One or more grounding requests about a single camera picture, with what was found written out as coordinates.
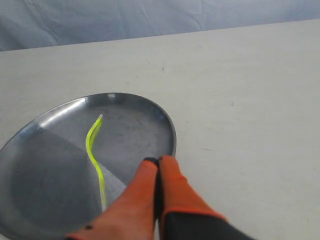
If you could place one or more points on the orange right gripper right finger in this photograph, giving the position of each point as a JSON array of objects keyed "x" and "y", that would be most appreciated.
[{"x": 185, "y": 215}]

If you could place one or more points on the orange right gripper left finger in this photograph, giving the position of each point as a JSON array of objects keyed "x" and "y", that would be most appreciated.
[{"x": 132, "y": 216}]

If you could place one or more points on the round metal plate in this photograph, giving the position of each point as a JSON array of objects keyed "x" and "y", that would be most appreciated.
[{"x": 48, "y": 187}]

